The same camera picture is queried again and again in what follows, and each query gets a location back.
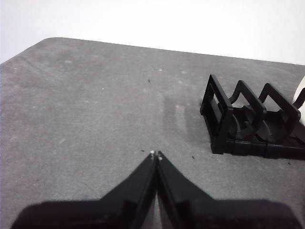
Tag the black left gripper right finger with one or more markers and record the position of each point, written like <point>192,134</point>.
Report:
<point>202,212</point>

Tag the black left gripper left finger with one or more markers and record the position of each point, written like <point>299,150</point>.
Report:
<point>107,210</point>

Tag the black plate rack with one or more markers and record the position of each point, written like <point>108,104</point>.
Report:
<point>221,133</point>

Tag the white plate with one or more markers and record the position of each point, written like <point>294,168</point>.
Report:
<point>300,90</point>

